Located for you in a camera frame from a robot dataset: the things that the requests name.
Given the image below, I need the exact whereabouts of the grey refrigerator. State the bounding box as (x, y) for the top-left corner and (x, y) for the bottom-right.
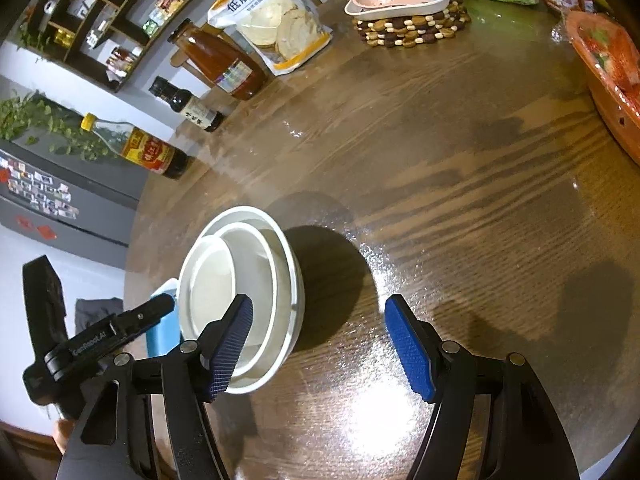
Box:
(0, 147), (142, 262)

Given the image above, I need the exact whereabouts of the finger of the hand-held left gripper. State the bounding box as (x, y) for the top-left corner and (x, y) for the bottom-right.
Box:
(106, 292), (175, 347)

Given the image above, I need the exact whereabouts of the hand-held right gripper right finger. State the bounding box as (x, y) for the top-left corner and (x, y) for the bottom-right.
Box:
(384, 294), (583, 480)

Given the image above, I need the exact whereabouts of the orange sauce bottle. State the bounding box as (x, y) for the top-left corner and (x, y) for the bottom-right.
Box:
(167, 19), (267, 102)

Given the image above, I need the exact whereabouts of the person's left hand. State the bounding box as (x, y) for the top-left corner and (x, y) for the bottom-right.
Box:
(52, 419), (77, 454)

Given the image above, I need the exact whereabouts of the hanging green vine plant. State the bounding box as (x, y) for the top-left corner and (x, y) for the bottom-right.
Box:
(0, 91), (124, 162)

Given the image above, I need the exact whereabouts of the wrapped red produce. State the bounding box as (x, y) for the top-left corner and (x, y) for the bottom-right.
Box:
(580, 22), (640, 92)

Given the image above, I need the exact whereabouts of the beaded wooden trivet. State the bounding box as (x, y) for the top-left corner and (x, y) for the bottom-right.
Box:
(351, 2), (471, 50)

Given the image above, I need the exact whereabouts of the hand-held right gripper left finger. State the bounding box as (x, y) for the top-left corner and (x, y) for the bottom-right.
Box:
(55, 294), (253, 480)

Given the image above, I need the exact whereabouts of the flour bag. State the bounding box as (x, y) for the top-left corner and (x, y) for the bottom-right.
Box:
(207, 0), (333, 77)

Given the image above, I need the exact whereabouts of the dark jacket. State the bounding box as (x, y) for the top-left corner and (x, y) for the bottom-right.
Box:
(75, 297), (125, 334)

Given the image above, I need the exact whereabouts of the dark wooden wall shelf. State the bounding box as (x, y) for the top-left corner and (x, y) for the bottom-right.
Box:
(15, 0), (242, 94)

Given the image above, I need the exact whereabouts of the cluster of photo fridge magnets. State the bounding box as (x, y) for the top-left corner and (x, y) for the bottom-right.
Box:
(0, 157), (81, 221)

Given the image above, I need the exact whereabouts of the dark soy sauce bottle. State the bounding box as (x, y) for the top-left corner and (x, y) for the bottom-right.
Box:
(148, 76), (225, 134)

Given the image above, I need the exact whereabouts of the medium white bowl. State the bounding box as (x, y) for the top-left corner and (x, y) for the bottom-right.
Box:
(187, 221), (296, 379)

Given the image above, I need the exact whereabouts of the blue square dish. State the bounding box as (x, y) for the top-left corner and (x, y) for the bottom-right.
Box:
(149, 277), (182, 359)

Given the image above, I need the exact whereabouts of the row of spice jars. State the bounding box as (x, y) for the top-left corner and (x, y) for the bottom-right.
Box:
(106, 46), (143, 81)

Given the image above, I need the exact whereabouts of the large white bowl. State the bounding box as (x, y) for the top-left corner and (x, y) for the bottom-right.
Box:
(178, 206), (306, 395)

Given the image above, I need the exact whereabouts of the small white ramekin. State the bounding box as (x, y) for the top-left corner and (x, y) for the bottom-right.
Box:
(186, 236), (241, 347)

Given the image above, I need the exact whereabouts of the yellow cap vinegar bottle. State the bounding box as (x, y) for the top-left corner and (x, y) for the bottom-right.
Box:
(81, 112), (191, 180)

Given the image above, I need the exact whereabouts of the orange plastic basket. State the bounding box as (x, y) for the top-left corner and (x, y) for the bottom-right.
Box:
(565, 10), (640, 167)

